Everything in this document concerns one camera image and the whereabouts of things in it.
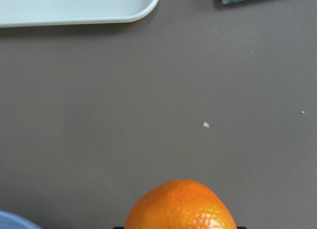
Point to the orange mandarin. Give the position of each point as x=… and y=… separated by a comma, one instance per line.
x=180, y=204

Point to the blue round plate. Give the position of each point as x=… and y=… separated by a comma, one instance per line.
x=12, y=221

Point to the cream serving tray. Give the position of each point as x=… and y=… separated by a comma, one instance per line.
x=21, y=13

